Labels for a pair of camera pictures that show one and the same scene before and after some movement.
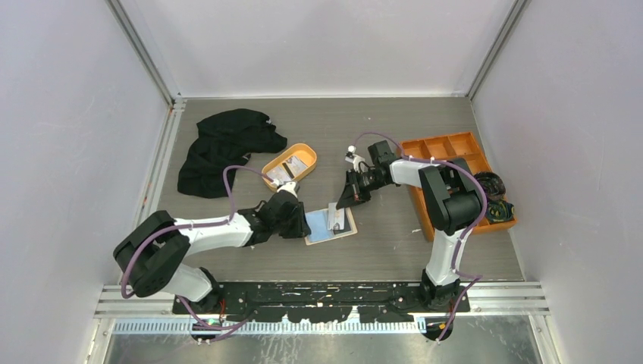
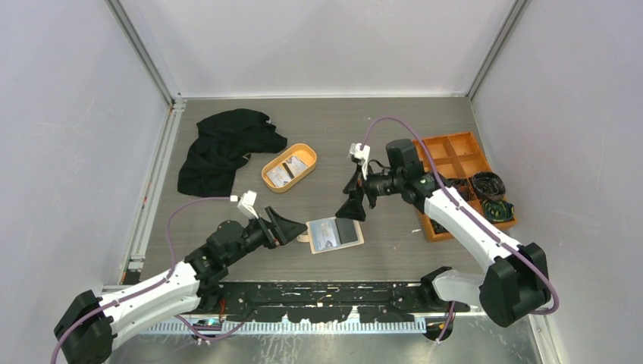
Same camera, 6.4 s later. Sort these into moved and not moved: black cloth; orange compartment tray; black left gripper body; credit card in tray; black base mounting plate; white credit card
Moved: white credit card; black left gripper body
Not moved: credit card in tray; black cloth; black base mounting plate; orange compartment tray
